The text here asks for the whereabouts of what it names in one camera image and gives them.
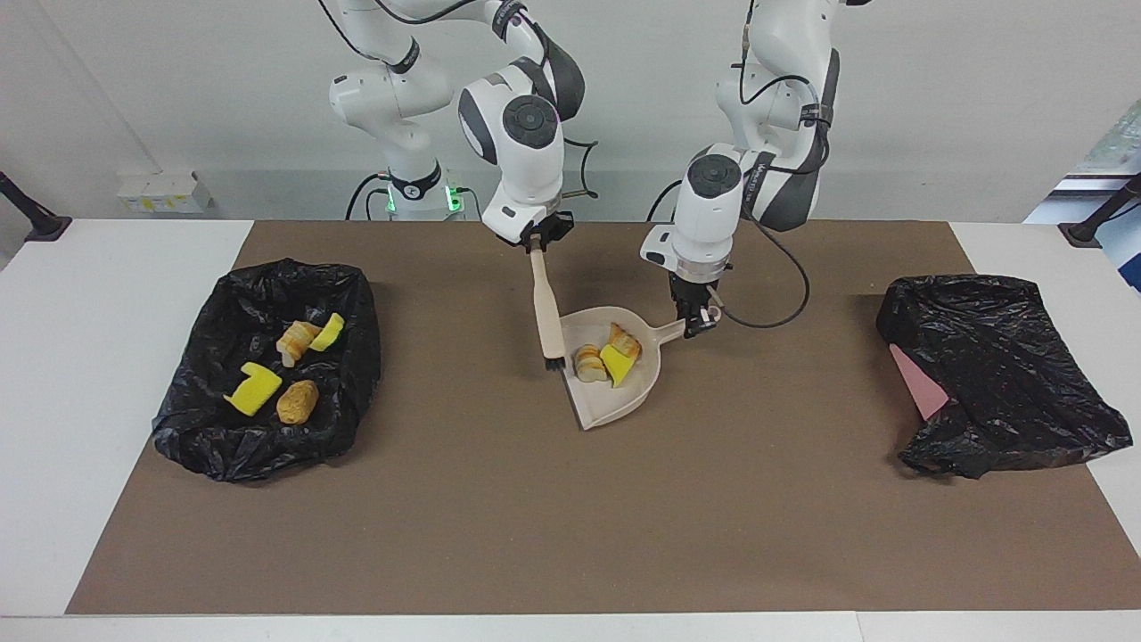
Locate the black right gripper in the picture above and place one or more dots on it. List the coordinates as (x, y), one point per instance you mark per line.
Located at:
(554, 227)

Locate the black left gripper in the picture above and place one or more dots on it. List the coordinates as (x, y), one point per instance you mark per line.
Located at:
(693, 291)

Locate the beige hand brush black bristles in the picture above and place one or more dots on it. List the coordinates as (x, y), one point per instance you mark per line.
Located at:
(545, 312)

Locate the orange croissant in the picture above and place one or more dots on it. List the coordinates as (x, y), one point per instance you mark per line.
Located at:
(626, 341)

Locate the small yellow sponge piece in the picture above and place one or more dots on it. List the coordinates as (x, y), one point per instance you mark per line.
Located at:
(617, 367)

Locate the small pale bread chunk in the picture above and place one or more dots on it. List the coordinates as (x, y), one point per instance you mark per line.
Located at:
(588, 364)

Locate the beige plastic dustpan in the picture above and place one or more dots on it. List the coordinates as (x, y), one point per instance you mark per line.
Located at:
(615, 406)

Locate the green and yellow sponge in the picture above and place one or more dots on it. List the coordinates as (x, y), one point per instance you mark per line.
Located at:
(328, 333)

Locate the pale crusty bread piece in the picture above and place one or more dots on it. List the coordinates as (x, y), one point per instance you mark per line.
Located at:
(296, 341)

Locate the brown bread roll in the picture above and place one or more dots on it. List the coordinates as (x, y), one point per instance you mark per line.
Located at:
(297, 402)

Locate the large yellow sponge piece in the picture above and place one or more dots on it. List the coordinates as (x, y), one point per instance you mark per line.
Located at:
(254, 390)

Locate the pink bin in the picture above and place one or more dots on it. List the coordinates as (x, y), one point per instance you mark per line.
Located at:
(923, 388)

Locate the crumpled black trash bag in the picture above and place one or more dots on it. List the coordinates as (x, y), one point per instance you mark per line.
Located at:
(1007, 366)

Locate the open bin with black bag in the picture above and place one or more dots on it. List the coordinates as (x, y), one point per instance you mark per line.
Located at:
(205, 437)

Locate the brown table mat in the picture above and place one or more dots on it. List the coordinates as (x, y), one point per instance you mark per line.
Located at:
(570, 535)

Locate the white box on table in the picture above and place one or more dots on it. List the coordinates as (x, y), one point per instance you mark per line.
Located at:
(160, 192)

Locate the black clamp stand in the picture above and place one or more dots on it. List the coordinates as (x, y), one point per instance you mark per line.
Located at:
(1083, 234)
(40, 225)

